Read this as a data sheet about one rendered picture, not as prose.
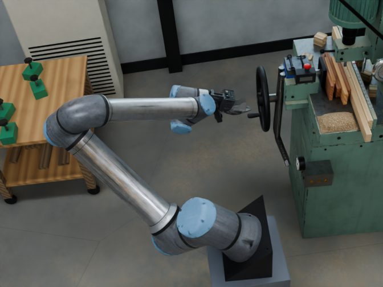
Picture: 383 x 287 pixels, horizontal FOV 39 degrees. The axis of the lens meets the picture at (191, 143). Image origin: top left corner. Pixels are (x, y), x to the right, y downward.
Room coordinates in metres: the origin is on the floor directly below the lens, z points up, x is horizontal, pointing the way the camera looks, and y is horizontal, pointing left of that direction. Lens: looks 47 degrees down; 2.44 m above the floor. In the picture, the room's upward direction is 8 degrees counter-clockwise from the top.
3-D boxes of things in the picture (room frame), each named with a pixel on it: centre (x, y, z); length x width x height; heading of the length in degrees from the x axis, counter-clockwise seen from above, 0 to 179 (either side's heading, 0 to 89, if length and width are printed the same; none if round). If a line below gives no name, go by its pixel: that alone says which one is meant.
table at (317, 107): (1.67, -0.57, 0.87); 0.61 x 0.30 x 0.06; 176
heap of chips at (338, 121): (1.42, -0.57, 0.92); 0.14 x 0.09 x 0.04; 86
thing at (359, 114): (1.57, -0.67, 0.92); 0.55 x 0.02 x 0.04; 176
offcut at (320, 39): (1.92, -0.64, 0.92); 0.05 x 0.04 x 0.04; 44
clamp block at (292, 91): (1.67, -0.48, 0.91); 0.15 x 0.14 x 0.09; 176
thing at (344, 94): (1.63, -0.64, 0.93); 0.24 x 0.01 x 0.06; 176
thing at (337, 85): (1.67, -0.62, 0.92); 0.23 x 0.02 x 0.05; 176
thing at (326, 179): (1.43, -0.52, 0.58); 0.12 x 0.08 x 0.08; 86
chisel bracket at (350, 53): (1.68, -0.70, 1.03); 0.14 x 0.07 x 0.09; 86
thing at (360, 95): (1.66, -0.69, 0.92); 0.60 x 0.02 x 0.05; 176
